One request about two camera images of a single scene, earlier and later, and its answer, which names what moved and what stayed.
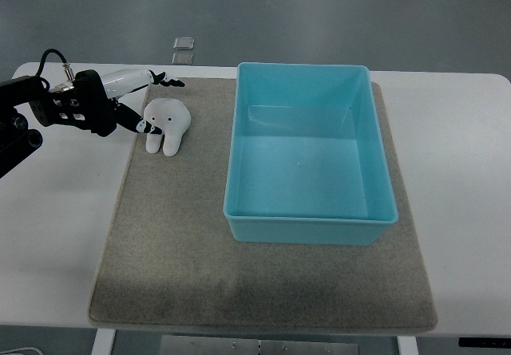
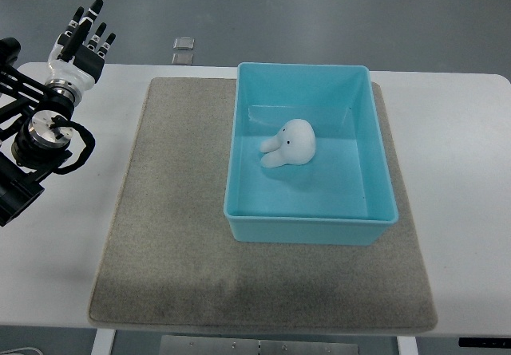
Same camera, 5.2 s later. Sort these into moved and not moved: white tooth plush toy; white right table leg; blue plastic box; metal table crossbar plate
Moved: white tooth plush toy
Not moved: white right table leg; metal table crossbar plate; blue plastic box
